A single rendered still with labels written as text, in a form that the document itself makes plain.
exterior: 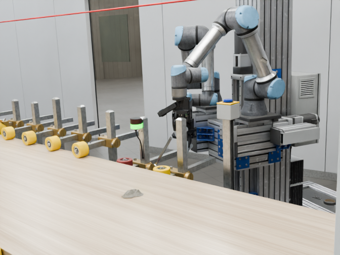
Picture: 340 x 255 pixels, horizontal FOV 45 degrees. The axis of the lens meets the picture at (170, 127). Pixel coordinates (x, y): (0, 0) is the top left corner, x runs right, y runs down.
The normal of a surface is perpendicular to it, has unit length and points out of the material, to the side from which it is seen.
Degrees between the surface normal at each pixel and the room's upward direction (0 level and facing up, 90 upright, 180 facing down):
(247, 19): 83
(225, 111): 90
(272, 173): 90
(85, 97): 90
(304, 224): 0
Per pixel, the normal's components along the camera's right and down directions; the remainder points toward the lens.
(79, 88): -0.58, 0.19
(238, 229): -0.04, -0.98
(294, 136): 0.41, 0.18
